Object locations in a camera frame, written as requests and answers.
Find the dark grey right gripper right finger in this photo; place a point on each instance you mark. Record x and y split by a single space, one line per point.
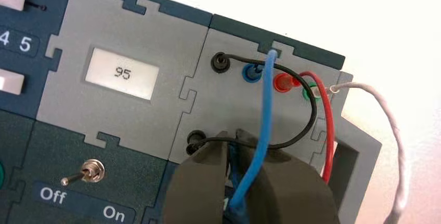
293 195

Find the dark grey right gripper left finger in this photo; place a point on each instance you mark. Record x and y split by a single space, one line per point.
196 188

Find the modular grey and teal task box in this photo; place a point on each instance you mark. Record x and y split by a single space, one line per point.
120 126

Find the small white number display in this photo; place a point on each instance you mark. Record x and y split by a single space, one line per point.
122 73

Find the green round push button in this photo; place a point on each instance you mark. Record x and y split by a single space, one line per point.
1 176

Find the metal toggle switch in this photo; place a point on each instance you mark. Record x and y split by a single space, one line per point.
92 171

